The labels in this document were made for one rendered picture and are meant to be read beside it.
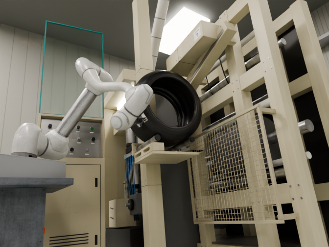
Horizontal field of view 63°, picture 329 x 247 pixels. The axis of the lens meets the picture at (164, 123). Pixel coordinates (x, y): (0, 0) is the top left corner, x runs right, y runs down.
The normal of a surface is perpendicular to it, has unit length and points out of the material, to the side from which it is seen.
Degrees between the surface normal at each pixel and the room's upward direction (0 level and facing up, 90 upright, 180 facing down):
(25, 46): 90
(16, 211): 90
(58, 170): 90
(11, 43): 90
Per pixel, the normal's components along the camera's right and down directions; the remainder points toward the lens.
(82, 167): 0.44, -0.32
